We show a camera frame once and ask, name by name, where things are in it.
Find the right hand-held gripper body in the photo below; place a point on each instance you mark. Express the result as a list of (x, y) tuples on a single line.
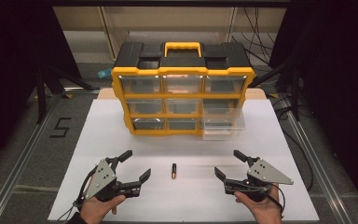
[(268, 174)]

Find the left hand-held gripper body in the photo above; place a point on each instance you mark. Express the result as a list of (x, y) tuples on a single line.
[(104, 179)]

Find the black and copper battery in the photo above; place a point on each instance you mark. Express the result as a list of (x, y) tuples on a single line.
[(174, 171)]

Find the clear plastic drawer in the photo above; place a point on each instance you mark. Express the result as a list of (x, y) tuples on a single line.
[(223, 126)]

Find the person's left hand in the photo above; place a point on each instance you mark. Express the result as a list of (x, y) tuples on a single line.
[(94, 210)]

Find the person's right hand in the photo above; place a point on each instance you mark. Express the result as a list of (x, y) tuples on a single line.
[(265, 210)]

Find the wooden board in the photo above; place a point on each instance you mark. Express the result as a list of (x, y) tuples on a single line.
[(105, 94)]

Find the black metal stand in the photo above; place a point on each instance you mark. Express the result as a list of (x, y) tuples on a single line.
[(293, 90), (42, 93)]

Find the small blue packet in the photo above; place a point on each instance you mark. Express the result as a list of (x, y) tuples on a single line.
[(104, 73)]

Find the yellow and black drawer organizer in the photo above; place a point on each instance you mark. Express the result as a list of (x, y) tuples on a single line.
[(181, 62)]

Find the aluminium floor rail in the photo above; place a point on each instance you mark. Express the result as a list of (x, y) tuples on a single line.
[(18, 168), (315, 161)]

